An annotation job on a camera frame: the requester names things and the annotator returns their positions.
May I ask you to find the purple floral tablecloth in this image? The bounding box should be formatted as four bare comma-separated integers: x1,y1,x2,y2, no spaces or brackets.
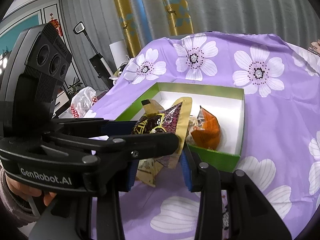
86,32,319,238

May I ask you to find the orange snack packet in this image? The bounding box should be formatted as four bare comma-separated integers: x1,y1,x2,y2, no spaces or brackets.
185,107,221,150

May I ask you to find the green cardboard box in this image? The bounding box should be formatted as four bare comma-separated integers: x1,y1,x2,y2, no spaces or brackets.
116,82,245,172

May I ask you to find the white paper bag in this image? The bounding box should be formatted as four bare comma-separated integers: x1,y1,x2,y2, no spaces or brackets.
109,40,130,69

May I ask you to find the red hanging knot ornament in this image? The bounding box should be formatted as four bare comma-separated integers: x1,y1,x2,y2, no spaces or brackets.
49,13,63,37

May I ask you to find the green potted plant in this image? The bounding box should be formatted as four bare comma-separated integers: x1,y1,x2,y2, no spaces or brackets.
67,77,83,99

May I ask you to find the black vacuum cleaner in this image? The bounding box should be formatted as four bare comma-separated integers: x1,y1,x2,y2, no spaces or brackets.
73,21,113,89

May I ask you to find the person's left hand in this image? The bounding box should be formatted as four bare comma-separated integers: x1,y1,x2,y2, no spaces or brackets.
5,175,56,206

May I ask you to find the grey curtain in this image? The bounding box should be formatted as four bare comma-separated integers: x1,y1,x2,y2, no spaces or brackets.
59,0,319,91

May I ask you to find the white red plastic bag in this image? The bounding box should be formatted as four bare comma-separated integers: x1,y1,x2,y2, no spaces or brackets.
69,87,98,118

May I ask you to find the gold blue patterned curtain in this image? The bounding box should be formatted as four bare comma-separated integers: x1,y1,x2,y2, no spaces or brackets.
114,0,194,57

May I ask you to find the gold black snack packet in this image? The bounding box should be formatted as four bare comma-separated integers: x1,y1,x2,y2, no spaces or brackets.
132,97,193,187

